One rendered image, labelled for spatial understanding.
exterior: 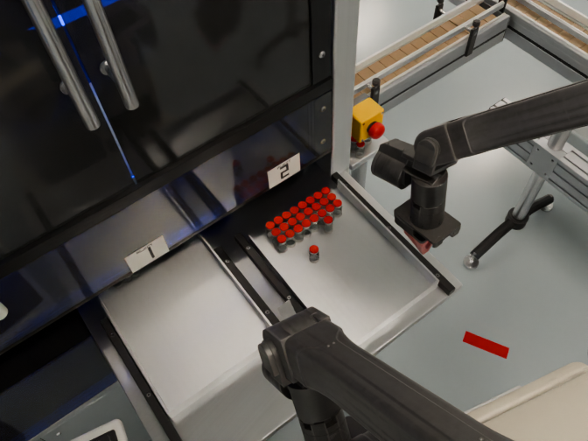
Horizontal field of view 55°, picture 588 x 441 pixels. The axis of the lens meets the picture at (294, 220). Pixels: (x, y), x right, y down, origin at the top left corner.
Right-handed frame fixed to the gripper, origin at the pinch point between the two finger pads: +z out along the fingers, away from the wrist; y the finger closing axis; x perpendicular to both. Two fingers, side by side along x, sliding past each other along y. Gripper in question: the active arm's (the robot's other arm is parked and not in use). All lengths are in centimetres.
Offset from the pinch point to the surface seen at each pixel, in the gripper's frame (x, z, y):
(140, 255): 42, -1, 36
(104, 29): 34, -52, 21
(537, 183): -87, 66, 29
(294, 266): 15.1, 16.3, 24.1
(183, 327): 42, 16, 27
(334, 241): 3.9, 16.3, 23.6
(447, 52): -56, 7, 48
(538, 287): -80, 107, 13
